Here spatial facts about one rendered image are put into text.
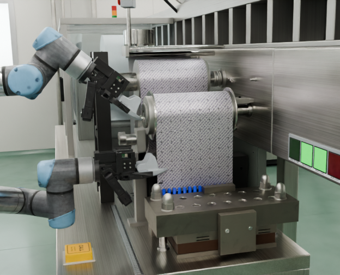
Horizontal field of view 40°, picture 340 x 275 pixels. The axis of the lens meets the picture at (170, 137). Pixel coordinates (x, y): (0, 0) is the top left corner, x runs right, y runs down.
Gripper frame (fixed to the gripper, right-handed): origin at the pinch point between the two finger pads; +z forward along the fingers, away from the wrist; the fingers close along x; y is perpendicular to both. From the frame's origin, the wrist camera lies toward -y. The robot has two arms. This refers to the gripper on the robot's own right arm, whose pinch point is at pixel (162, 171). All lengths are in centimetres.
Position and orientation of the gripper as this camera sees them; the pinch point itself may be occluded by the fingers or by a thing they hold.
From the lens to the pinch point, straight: 136.8
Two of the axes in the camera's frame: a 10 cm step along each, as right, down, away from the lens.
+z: 9.7, -0.6, 2.3
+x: -2.4, -1.8, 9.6
